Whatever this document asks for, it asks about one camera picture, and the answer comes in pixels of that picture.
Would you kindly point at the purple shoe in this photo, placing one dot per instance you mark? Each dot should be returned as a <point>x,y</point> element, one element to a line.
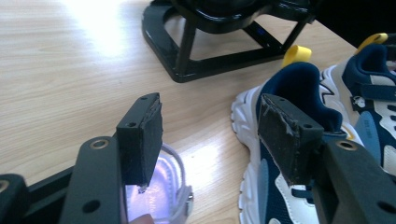
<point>168,186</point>

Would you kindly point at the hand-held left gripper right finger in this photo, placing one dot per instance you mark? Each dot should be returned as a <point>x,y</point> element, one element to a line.
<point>286,140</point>

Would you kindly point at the navy and white sneaker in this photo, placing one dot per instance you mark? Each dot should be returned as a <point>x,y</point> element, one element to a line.
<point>299,81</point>
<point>370,62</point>

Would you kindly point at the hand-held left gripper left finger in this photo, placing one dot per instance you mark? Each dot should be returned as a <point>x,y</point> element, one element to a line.
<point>137,146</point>

